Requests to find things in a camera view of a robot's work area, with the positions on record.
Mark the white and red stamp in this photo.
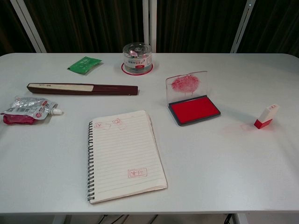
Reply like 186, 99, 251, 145
254, 104, 280, 129

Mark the red ink pad clear lid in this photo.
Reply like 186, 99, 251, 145
165, 70, 221, 127

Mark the spiral lined notebook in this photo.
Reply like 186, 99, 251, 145
86, 110, 168, 205

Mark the clear jar of clips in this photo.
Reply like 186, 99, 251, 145
121, 42, 155, 76

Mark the dark red folded fan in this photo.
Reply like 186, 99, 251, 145
26, 83, 139, 96

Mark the green foil packet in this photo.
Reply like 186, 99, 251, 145
67, 56, 103, 76

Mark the black pleated curtain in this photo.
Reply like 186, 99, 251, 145
0, 0, 36, 56
23, 0, 143, 53
240, 0, 299, 58
156, 0, 247, 53

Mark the silver spout pouch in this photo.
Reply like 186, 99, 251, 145
0, 95, 64, 126

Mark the white upright frame post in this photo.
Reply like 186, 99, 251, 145
142, 0, 157, 53

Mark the white slanted frame post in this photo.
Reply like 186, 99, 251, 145
230, 0, 257, 54
9, 0, 47, 53

